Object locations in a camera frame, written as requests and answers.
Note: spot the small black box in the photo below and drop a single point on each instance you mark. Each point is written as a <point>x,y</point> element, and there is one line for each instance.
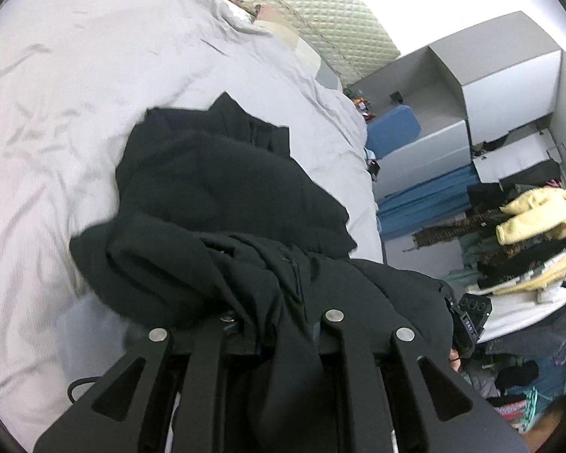
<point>396,96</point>

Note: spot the blue folded mat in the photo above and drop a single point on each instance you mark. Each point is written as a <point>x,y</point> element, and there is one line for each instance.
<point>394,130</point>

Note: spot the blue curtain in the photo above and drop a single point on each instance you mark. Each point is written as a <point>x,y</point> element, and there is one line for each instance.
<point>424,203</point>

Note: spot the group of cosmetic bottles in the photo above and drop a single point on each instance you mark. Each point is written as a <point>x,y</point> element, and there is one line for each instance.
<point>362,106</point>

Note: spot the row of hanging clothes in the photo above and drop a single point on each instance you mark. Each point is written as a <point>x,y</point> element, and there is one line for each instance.
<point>523,264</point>

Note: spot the pale yellow sweater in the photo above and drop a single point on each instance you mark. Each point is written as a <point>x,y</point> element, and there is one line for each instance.
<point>537,212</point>

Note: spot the bed with grey sheet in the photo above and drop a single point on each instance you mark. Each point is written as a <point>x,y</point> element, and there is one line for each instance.
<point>75,80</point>

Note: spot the grey and white wardrobe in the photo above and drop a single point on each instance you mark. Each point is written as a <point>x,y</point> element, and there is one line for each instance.
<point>500,85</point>

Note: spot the cream quilted headboard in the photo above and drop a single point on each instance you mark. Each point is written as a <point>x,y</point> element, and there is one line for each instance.
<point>335,23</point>

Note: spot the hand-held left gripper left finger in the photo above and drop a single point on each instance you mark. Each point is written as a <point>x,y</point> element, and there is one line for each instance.
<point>203,368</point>

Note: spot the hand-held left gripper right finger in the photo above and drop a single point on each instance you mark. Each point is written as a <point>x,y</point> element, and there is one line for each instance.
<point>353,377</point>

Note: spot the black puffer jacket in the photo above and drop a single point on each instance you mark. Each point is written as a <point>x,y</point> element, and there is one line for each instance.
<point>217,198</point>

